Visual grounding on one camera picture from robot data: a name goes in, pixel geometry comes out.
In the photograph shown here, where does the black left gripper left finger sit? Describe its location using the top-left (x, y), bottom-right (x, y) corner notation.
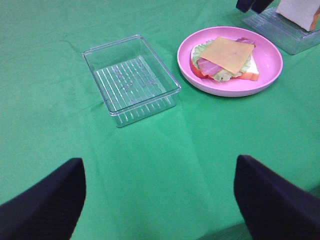
top-left (0, 158), bottom-right (87, 240)

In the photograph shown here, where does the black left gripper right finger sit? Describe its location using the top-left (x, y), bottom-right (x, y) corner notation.
top-left (233, 155), bottom-right (320, 240)

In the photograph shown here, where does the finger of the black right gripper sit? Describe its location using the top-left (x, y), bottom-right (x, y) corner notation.
top-left (235, 0), bottom-right (255, 13)
top-left (251, 0), bottom-right (274, 14)

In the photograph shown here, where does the toast bread slice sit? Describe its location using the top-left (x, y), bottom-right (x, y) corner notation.
top-left (275, 0), bottom-right (320, 32)
top-left (189, 44), bottom-right (261, 82)

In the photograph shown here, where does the yellow cheese slice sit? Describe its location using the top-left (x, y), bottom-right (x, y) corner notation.
top-left (197, 37), bottom-right (255, 75)

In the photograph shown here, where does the green lettuce leaf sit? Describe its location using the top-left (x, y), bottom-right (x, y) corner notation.
top-left (191, 41), bottom-right (252, 82)

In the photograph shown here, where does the right clear plastic container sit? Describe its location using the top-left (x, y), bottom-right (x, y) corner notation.
top-left (242, 7), bottom-right (320, 55)

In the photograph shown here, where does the clear plastic container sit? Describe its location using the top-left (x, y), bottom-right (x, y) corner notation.
top-left (242, 7), bottom-right (320, 55)
top-left (82, 34), bottom-right (182, 128)

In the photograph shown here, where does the pink round plate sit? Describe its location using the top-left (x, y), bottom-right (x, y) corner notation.
top-left (177, 26), bottom-right (283, 97)

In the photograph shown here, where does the left clear plastic container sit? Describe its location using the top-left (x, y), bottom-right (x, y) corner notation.
top-left (82, 34), bottom-right (182, 128)

